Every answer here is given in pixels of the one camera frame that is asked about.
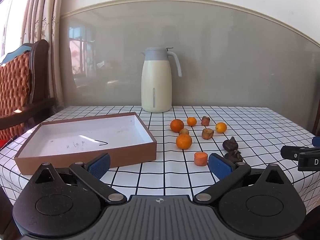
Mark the orange carrot slice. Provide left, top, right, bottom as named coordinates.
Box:
left=194, top=152, right=209, bottom=167

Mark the orange tufted cushion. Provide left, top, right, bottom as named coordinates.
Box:
left=0, top=51, right=33, bottom=117

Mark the window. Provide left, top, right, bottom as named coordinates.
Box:
left=0, top=0, right=27, bottom=58

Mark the beige embroidered curtain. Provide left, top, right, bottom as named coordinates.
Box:
left=21, top=0, right=64, bottom=110

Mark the cream thermos jug grey lid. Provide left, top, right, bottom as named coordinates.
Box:
left=140, top=46, right=182, bottom=113

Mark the brown cardboard box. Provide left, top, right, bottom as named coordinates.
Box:
left=14, top=112, right=157, bottom=175

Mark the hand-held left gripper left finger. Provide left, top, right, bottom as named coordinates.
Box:
left=31, top=152, right=127, bottom=204

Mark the dark wooden sofa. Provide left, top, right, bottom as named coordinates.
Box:
left=0, top=39, right=59, bottom=140

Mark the large orange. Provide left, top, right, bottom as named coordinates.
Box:
left=176, top=134, right=193, bottom=150
left=170, top=119, right=185, bottom=133

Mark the dark water caltrop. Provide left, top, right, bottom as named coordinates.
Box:
left=224, top=149, right=244, bottom=163
left=222, top=136, right=238, bottom=152

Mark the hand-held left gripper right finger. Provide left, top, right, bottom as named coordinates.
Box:
left=193, top=152, right=288, bottom=204

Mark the white black checked tablecloth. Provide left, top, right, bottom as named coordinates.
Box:
left=0, top=105, right=320, bottom=216

